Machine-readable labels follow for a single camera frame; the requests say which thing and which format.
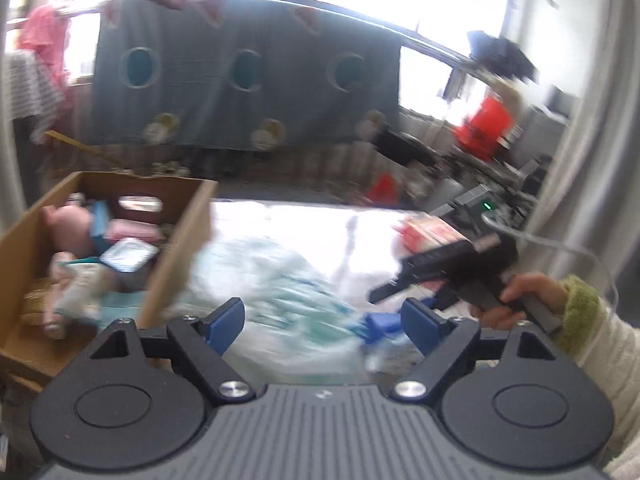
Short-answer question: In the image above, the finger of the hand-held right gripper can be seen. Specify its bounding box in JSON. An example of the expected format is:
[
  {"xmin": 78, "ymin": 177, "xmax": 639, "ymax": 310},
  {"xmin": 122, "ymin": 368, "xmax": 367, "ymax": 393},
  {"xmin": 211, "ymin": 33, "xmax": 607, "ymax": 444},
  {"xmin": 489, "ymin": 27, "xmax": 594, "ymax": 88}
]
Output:
[
  {"xmin": 362, "ymin": 305, "xmax": 436, "ymax": 336},
  {"xmin": 369, "ymin": 277, "xmax": 417, "ymax": 306}
]

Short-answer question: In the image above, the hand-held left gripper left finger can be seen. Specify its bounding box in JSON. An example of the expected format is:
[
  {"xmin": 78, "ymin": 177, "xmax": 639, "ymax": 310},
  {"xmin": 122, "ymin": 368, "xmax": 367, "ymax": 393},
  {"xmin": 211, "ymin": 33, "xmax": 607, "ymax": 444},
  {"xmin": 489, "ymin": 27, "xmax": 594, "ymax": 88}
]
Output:
[{"xmin": 90, "ymin": 297, "xmax": 257, "ymax": 403}]

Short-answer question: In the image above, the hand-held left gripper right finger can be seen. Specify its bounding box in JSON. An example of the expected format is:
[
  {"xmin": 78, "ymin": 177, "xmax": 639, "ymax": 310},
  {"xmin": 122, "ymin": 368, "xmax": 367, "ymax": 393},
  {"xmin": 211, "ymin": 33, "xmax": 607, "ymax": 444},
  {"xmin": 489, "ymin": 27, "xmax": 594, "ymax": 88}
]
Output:
[{"xmin": 390, "ymin": 297, "xmax": 558, "ymax": 403}]

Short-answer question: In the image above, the white plastic bag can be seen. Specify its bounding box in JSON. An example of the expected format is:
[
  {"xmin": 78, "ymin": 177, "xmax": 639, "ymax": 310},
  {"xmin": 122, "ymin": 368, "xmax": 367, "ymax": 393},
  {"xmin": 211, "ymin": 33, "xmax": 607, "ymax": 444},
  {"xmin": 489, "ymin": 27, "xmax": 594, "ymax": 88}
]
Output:
[{"xmin": 172, "ymin": 237, "xmax": 401, "ymax": 386}]

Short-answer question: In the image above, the brown cardboard box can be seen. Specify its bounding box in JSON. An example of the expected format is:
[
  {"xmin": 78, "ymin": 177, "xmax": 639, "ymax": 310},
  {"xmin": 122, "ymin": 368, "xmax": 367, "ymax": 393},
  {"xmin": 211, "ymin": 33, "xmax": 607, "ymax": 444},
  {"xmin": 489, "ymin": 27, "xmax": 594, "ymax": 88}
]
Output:
[{"xmin": 0, "ymin": 170, "xmax": 221, "ymax": 386}]

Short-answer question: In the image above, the teal towel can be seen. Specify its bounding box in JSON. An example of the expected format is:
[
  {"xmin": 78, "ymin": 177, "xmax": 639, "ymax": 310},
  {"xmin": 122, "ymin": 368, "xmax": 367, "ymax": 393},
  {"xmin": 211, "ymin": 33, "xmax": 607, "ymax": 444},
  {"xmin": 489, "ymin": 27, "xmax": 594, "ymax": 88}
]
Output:
[{"xmin": 97, "ymin": 290, "xmax": 148, "ymax": 321}]

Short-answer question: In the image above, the pink cloth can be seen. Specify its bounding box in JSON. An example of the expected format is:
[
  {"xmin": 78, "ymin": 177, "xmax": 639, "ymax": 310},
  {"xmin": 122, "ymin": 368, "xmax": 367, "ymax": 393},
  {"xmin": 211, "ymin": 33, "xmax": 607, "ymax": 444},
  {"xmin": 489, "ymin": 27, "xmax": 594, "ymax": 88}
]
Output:
[{"xmin": 107, "ymin": 219, "xmax": 163, "ymax": 243}]

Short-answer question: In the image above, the blue paper box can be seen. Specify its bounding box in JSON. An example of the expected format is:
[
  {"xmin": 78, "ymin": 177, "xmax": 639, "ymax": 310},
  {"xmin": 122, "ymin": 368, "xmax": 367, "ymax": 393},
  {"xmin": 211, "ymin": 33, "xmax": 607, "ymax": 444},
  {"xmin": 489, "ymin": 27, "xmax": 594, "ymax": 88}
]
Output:
[{"xmin": 90, "ymin": 200, "xmax": 113, "ymax": 253}]

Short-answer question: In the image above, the pink plush toy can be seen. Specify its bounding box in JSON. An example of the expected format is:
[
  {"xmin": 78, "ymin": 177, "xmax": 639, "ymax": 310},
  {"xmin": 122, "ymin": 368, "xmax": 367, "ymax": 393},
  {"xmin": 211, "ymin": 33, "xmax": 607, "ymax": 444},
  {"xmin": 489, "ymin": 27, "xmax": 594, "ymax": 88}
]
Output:
[{"xmin": 40, "ymin": 205, "xmax": 108, "ymax": 338}]

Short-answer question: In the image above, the blue white soft packet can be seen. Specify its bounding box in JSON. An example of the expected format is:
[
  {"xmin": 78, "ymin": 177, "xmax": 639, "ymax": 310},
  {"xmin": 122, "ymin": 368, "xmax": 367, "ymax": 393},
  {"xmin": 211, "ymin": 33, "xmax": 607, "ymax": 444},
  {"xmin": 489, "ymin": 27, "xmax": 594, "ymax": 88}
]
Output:
[{"xmin": 100, "ymin": 237, "xmax": 161, "ymax": 276}]

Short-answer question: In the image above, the person's right hand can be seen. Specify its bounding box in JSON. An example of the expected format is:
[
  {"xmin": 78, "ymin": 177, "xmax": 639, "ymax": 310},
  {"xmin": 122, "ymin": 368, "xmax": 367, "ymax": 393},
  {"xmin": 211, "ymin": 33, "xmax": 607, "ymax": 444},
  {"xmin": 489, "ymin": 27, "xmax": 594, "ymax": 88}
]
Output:
[{"xmin": 470, "ymin": 271, "xmax": 571, "ymax": 333}]

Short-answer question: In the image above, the orange white tissue packet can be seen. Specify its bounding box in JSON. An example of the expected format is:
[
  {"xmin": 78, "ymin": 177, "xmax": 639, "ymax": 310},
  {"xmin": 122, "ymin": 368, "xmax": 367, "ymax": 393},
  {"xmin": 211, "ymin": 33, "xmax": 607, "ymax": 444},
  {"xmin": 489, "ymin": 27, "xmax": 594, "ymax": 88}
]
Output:
[{"xmin": 395, "ymin": 214, "xmax": 463, "ymax": 253}]

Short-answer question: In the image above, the small red bag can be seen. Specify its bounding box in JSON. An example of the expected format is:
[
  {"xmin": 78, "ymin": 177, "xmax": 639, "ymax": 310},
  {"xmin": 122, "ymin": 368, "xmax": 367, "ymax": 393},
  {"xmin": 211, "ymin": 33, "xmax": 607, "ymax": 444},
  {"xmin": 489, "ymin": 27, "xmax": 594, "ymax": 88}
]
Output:
[{"xmin": 367, "ymin": 174, "xmax": 398, "ymax": 203}]

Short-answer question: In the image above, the checked printed bed sheet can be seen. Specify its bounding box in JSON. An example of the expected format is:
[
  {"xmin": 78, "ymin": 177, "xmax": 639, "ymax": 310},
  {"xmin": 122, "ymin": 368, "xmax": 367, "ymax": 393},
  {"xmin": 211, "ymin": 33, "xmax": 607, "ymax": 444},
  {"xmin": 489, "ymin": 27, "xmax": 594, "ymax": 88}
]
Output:
[{"xmin": 210, "ymin": 200, "xmax": 451, "ymax": 311}]

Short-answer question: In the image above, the black padded seat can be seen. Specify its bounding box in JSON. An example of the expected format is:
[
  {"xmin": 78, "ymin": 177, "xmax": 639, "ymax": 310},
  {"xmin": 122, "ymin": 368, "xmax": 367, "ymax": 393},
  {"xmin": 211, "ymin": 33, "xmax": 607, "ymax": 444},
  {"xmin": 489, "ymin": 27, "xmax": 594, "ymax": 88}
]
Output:
[{"xmin": 372, "ymin": 130, "xmax": 436, "ymax": 166}]

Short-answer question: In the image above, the orange plastic bag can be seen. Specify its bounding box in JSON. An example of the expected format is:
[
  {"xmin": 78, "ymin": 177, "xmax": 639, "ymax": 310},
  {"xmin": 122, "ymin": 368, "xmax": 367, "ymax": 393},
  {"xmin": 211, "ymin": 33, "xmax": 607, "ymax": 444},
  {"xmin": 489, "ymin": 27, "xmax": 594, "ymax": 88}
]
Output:
[{"xmin": 454, "ymin": 97, "xmax": 516, "ymax": 161}]

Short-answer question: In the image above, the metal railing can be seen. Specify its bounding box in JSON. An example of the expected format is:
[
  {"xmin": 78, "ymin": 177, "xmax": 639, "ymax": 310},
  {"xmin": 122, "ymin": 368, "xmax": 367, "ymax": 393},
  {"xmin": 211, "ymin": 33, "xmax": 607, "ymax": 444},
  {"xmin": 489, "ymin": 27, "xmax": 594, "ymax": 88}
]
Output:
[{"xmin": 40, "ymin": 145, "xmax": 381, "ymax": 201}]

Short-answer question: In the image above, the white curtain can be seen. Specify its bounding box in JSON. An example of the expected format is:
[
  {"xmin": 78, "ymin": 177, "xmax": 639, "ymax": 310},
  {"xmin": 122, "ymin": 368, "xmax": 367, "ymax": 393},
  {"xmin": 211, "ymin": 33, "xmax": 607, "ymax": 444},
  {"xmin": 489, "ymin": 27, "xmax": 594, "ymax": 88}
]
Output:
[{"xmin": 525, "ymin": 0, "xmax": 640, "ymax": 321}]

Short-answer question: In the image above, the black hanging bag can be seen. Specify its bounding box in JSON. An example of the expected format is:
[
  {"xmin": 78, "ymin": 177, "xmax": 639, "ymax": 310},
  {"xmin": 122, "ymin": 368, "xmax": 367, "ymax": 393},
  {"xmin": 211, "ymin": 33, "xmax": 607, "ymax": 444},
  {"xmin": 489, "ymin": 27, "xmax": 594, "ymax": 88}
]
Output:
[{"xmin": 467, "ymin": 30, "xmax": 538, "ymax": 83}]

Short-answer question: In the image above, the grey quilt with blue circles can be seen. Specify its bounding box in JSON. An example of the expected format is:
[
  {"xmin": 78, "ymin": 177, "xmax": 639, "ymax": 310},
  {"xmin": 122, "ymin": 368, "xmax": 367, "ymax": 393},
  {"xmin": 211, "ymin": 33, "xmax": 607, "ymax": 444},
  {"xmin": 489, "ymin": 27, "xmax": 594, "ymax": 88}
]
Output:
[{"xmin": 92, "ymin": 0, "xmax": 401, "ymax": 151}]

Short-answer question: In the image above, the yellow stick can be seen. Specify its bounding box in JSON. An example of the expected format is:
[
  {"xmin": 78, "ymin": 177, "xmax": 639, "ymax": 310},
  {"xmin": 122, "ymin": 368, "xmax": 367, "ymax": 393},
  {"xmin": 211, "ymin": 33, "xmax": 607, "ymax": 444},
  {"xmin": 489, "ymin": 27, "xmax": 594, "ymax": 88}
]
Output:
[{"xmin": 45, "ymin": 131, "xmax": 121, "ymax": 166}]

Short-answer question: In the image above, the white dotted cloth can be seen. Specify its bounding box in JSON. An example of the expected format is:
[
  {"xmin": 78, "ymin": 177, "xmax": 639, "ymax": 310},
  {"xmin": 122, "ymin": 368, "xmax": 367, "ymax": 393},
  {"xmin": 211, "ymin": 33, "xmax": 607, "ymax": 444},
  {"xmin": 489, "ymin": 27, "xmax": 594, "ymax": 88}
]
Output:
[{"xmin": 5, "ymin": 52, "xmax": 66, "ymax": 121}]

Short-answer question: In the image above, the pink garment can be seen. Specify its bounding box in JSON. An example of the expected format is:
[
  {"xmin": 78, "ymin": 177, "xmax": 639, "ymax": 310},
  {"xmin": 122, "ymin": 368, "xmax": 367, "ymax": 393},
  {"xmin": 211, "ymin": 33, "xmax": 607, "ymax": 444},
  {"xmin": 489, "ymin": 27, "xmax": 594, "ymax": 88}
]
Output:
[{"xmin": 17, "ymin": 5, "xmax": 73, "ymax": 146}]

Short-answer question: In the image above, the metal frame equipment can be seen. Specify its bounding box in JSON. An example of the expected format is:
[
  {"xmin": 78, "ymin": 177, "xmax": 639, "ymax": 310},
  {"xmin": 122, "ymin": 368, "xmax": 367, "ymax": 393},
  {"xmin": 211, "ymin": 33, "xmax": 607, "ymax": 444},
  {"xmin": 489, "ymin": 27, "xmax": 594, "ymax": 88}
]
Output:
[{"xmin": 425, "ymin": 155, "xmax": 556, "ymax": 241}]

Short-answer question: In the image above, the grey cable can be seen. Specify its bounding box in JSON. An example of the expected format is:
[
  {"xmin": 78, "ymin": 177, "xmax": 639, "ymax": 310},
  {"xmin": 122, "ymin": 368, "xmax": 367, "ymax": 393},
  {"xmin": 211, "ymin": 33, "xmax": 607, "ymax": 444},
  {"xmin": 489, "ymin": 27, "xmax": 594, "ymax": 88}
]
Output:
[{"xmin": 482, "ymin": 212, "xmax": 621, "ymax": 306}]

